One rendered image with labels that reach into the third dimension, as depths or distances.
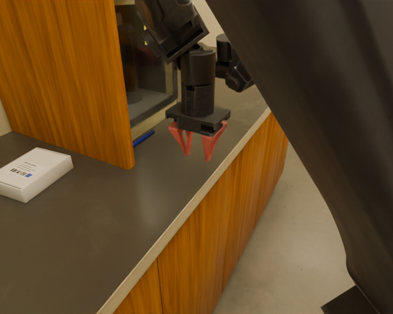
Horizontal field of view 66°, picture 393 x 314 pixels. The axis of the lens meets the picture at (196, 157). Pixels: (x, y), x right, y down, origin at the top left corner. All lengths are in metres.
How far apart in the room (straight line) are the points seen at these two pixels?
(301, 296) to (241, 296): 0.30
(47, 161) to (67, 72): 0.23
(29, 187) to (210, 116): 0.47
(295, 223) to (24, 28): 1.77
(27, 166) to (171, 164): 0.36
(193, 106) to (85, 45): 0.34
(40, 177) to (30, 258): 0.22
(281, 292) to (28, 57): 1.49
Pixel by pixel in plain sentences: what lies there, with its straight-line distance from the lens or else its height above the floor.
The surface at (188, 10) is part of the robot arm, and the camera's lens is 0.43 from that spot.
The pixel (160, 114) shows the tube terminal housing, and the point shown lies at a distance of 1.07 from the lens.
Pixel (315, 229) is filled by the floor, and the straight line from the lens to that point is 2.09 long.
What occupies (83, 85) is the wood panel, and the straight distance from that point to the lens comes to 0.80.
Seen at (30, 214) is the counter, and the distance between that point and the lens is 0.77.
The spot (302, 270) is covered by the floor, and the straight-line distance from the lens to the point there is 1.85.
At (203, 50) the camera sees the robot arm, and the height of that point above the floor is 1.30.
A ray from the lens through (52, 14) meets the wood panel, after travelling 0.81.
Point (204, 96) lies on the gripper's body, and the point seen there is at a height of 1.22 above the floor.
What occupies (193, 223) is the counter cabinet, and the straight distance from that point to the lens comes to 0.86.
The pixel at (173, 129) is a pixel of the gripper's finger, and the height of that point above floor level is 1.16.
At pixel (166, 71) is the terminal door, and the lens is 1.03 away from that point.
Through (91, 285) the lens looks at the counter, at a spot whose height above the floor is 0.94.
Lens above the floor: 1.40
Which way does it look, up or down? 32 degrees down
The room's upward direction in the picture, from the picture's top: straight up
